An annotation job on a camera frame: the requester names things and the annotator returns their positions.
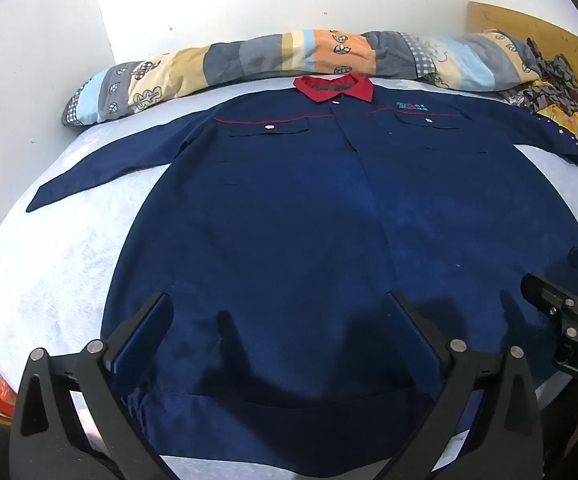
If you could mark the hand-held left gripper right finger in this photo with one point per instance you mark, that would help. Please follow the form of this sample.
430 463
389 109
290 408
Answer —
419 341

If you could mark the navy work jacket red collar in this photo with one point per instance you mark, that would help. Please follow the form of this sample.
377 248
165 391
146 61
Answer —
294 210

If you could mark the blue yellow starry cloth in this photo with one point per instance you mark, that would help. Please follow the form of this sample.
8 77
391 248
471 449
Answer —
576 125

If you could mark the light blue cloud bed sheet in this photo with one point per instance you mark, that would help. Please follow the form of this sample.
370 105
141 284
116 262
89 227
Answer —
69 260

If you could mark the wooden headboard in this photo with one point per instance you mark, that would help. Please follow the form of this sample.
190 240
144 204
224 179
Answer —
519 22

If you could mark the dark floral cloth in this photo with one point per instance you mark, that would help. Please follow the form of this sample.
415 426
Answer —
554 80

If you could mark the rolled patchwork quilt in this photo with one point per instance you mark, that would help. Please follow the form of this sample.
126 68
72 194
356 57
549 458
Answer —
269 55

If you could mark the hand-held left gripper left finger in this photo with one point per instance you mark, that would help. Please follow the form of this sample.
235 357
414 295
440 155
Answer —
139 341

